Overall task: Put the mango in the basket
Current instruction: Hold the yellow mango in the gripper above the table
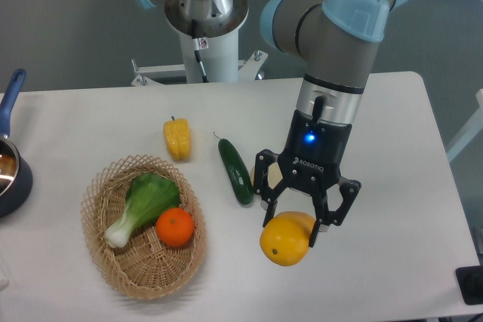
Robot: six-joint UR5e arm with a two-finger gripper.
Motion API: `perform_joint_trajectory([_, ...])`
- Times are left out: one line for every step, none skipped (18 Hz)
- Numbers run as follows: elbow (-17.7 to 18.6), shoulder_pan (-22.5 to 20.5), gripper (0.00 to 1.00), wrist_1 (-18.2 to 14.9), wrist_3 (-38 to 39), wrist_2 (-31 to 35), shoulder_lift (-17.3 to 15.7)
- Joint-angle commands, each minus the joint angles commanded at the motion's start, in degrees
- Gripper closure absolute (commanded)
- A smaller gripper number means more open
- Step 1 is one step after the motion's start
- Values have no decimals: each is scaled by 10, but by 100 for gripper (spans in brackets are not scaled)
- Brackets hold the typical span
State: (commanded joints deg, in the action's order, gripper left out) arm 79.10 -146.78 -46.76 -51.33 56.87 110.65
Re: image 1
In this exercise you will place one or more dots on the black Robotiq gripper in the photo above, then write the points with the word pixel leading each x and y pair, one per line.
pixel 315 156

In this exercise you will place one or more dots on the yellow mango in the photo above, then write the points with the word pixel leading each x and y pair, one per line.
pixel 285 238

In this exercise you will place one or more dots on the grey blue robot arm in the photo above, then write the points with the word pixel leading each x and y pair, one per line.
pixel 338 40

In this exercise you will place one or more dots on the woven wicker basket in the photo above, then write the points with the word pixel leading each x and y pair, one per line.
pixel 145 268

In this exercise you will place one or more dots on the dark green cucumber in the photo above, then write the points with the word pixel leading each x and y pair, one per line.
pixel 236 171

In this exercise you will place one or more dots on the orange tangerine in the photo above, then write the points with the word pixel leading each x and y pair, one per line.
pixel 175 227

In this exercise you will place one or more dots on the yellow bell pepper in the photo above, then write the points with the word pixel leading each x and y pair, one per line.
pixel 177 136

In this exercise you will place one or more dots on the green bok choy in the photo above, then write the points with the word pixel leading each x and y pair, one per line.
pixel 147 198

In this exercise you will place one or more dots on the black device at edge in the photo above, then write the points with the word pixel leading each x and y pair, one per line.
pixel 469 279

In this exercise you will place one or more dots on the blue saucepan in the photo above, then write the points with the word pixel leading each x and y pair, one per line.
pixel 16 174

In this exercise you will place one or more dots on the white frame at right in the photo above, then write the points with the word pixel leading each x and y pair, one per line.
pixel 467 132

